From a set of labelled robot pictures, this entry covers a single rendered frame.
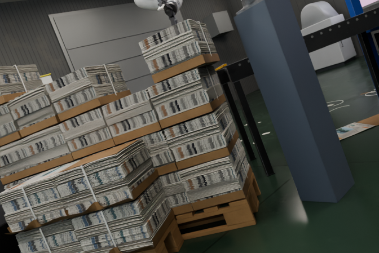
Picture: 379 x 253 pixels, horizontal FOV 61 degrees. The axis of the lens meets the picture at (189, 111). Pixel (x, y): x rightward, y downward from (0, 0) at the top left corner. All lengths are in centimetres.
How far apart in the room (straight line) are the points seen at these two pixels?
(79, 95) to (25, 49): 465
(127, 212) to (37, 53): 520
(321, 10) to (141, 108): 656
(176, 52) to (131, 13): 590
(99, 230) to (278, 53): 117
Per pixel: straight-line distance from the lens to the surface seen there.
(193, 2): 874
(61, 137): 197
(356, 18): 249
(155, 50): 162
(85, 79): 181
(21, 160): 222
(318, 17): 789
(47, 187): 173
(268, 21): 155
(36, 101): 202
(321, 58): 797
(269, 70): 159
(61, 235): 180
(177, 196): 175
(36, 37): 657
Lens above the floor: 75
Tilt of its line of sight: 4 degrees down
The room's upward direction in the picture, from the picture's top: 21 degrees counter-clockwise
